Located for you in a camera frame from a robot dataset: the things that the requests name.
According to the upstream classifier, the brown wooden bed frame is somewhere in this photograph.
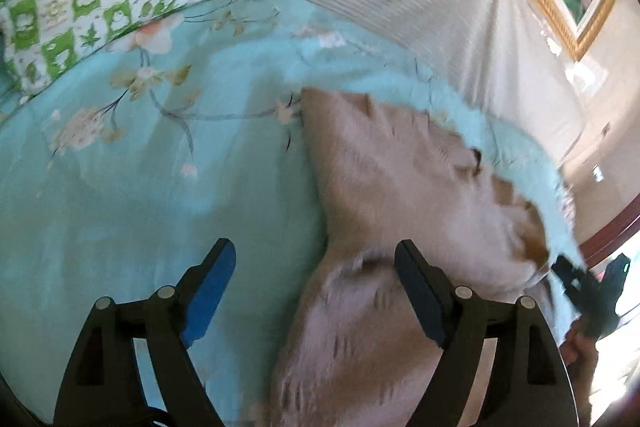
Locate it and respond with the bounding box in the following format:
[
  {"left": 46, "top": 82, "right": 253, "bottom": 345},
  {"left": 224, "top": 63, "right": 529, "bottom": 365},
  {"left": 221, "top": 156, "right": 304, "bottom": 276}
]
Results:
[{"left": 582, "top": 212, "right": 640, "bottom": 269}]

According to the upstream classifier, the person's right hand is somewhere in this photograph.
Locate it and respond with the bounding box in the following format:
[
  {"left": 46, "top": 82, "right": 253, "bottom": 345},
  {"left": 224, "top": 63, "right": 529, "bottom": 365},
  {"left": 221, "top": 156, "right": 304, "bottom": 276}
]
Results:
[{"left": 559, "top": 317, "right": 601, "bottom": 390}]

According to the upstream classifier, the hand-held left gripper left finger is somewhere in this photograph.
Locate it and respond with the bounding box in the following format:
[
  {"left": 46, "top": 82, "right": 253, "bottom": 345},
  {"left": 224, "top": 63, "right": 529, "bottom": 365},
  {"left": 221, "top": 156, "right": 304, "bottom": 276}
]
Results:
[{"left": 52, "top": 238, "right": 236, "bottom": 427}]

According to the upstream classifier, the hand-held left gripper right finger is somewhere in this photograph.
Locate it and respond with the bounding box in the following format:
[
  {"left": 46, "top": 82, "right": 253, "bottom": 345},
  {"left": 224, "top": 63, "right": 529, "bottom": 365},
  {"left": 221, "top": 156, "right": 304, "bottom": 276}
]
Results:
[{"left": 394, "top": 239, "right": 580, "bottom": 427}]

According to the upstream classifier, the beige fuzzy sweater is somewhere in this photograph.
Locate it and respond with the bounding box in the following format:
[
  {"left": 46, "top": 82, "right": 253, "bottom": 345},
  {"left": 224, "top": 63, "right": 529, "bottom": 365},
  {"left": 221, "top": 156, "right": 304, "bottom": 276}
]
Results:
[{"left": 262, "top": 87, "right": 556, "bottom": 427}]

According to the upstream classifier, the teal floral bed blanket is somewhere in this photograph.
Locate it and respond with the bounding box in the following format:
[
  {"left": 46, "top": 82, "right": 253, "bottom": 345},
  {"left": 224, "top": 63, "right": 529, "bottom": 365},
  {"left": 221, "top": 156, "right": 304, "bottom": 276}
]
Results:
[{"left": 0, "top": 0, "right": 588, "bottom": 427}]

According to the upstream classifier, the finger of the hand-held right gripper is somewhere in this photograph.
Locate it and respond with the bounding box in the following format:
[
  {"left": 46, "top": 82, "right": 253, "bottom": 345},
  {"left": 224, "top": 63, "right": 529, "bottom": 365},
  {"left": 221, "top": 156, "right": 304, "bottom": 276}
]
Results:
[{"left": 550, "top": 255, "right": 590, "bottom": 310}]

